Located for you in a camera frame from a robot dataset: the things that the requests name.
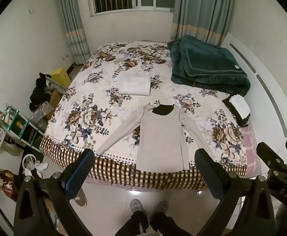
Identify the white folded cloth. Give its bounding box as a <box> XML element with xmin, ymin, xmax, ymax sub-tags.
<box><xmin>119</xmin><ymin>72</ymin><xmax>150</xmax><ymax>96</ymax></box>

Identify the person's shoe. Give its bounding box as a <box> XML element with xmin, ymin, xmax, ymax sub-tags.
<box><xmin>155</xmin><ymin>201</ymin><xmax>170</xmax><ymax>215</ymax></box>
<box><xmin>130</xmin><ymin>199</ymin><xmax>145</xmax><ymax>215</ymax></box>

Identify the grey sneaker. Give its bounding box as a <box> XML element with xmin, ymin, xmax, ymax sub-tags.
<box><xmin>74</xmin><ymin>189</ymin><xmax>87</xmax><ymax>207</ymax></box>

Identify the clear plastic bag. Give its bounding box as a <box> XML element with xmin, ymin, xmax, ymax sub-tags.
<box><xmin>31</xmin><ymin>101</ymin><xmax>54</xmax><ymax>126</ymax></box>

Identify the floral bed blanket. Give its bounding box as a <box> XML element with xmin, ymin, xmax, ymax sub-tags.
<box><xmin>40</xmin><ymin>39</ymin><xmax>248</xmax><ymax>193</ymax></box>

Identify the dark green quilt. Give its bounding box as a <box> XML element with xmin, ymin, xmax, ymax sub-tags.
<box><xmin>167</xmin><ymin>35</ymin><xmax>251</xmax><ymax>97</ymax></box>

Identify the red patterned bag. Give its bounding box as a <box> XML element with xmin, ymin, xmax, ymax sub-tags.
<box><xmin>0</xmin><ymin>170</ymin><xmax>19</xmax><ymax>202</ymax></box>

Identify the black clothing heap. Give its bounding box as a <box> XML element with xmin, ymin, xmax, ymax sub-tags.
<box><xmin>30</xmin><ymin>72</ymin><xmax>53</xmax><ymax>112</ymax></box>

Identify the white headboard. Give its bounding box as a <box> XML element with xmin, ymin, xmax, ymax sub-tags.
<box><xmin>223</xmin><ymin>32</ymin><xmax>287</xmax><ymax>154</ymax></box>

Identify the person's right leg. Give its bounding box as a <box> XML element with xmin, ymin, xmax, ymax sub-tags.
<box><xmin>149</xmin><ymin>211</ymin><xmax>193</xmax><ymax>236</ymax></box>

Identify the person's leg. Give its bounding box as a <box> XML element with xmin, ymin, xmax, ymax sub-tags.
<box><xmin>114</xmin><ymin>210</ymin><xmax>149</xmax><ymax>236</ymax></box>
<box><xmin>149</xmin><ymin>211</ymin><xmax>193</xmax><ymax>236</ymax></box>

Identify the person's right shoe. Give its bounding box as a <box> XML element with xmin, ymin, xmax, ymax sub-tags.
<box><xmin>155</xmin><ymin>201</ymin><xmax>170</xmax><ymax>215</ymax></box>

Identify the person's left shoe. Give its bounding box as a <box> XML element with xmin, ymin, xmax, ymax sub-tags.
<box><xmin>130</xmin><ymin>199</ymin><xmax>145</xmax><ymax>215</ymax></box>

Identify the teal storage rack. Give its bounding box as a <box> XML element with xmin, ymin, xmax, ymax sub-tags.
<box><xmin>0</xmin><ymin>105</ymin><xmax>45</xmax><ymax>153</ymax></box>

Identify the cardboard box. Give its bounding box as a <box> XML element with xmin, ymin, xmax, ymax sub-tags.
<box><xmin>45</xmin><ymin>91</ymin><xmax>63</xmax><ymax>119</ymax></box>

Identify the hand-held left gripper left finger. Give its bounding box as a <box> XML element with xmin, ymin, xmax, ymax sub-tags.
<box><xmin>14</xmin><ymin>149</ymin><xmax>95</xmax><ymax>236</ymax></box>

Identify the beige long-sleeve shirt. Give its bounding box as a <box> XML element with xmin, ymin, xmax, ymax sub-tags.
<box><xmin>96</xmin><ymin>104</ymin><xmax>214</xmax><ymax>171</ymax></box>

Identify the white garment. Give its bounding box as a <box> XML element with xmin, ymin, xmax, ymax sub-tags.
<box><xmin>229</xmin><ymin>95</ymin><xmax>250</xmax><ymax>116</ymax></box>

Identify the person's left leg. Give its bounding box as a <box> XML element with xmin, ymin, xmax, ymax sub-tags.
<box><xmin>114</xmin><ymin>210</ymin><xmax>149</xmax><ymax>236</ymax></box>

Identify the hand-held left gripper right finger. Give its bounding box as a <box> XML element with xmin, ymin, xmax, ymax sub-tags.
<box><xmin>194</xmin><ymin>148</ymin><xmax>276</xmax><ymax>236</ymax></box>

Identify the green striped curtain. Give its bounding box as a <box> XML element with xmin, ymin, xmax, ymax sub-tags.
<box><xmin>170</xmin><ymin>0</ymin><xmax>236</xmax><ymax>47</ymax></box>
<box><xmin>57</xmin><ymin>0</ymin><xmax>90</xmax><ymax>66</ymax></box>

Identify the silver metal appliance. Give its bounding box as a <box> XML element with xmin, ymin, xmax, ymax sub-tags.
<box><xmin>45</xmin><ymin>77</ymin><xmax>67</xmax><ymax>95</ymax></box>

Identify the pink checked bed sheet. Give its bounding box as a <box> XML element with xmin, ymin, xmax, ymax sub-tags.
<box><xmin>239</xmin><ymin>123</ymin><xmax>260</xmax><ymax>178</ymax></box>

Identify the yellow box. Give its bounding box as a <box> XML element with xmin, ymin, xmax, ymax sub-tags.
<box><xmin>50</xmin><ymin>68</ymin><xmax>72</xmax><ymax>89</ymax></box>

